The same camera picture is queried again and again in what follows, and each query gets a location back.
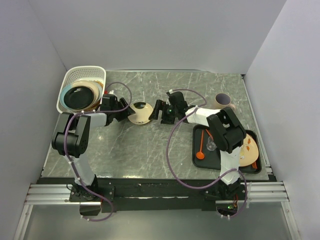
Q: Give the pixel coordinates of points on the yellow round plate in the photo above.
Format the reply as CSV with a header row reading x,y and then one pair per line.
x,y
95,86

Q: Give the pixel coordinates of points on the white perforated plastic bin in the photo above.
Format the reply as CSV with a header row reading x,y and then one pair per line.
x,y
87,72

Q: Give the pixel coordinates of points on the cream plate with blue leaves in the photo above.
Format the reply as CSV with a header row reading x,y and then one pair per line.
x,y
65,89

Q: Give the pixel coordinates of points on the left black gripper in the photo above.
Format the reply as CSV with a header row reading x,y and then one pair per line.
x,y
125,114

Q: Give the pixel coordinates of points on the black plastic tray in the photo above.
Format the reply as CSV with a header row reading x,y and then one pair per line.
x,y
206,155

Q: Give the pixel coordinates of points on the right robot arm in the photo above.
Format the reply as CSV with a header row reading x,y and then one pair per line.
x,y
226,129

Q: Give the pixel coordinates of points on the aluminium rail frame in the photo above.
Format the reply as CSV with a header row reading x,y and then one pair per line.
x,y
48,214

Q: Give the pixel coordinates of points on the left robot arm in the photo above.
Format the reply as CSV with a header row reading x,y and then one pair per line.
x,y
72,131

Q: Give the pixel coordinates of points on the orange plastic spoon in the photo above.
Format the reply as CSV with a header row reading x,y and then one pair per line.
x,y
200,155

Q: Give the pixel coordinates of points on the cream plate with black patch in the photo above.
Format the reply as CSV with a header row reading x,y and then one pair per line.
x,y
142,113

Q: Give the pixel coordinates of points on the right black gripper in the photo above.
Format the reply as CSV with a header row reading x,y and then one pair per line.
x,y
159,106

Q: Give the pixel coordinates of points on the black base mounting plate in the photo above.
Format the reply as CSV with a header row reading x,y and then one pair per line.
x,y
133,194

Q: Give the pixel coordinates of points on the pink mug purple inside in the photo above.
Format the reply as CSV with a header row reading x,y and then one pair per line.
x,y
223,100

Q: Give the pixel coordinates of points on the clear plastic cup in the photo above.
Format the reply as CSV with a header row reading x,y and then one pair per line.
x,y
210,145

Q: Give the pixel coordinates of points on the tan oval plate on tray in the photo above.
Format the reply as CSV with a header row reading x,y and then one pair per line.
x,y
249,152

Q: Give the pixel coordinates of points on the glossy black round plate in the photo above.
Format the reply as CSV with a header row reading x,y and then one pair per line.
x,y
78,98

